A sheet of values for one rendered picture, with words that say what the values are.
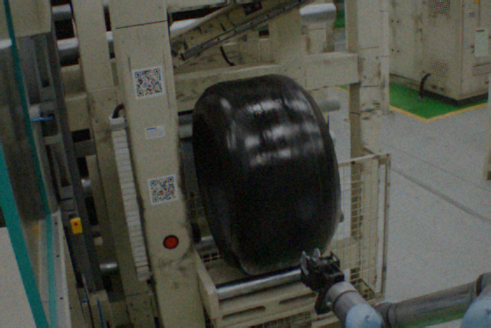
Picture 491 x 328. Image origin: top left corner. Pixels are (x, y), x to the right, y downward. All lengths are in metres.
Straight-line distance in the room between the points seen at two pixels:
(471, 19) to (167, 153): 4.86
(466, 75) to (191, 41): 4.56
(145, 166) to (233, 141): 0.24
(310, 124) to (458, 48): 4.61
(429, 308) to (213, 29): 1.08
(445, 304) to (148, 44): 0.92
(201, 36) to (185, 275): 0.74
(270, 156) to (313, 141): 0.12
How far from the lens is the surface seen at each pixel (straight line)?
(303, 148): 1.47
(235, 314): 1.74
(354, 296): 1.37
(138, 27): 1.44
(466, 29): 6.06
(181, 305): 1.75
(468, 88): 6.24
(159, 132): 1.51
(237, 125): 1.47
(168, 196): 1.57
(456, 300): 1.33
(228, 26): 1.91
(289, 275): 1.72
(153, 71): 1.46
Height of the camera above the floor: 1.86
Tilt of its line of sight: 23 degrees down
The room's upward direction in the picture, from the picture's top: 5 degrees counter-clockwise
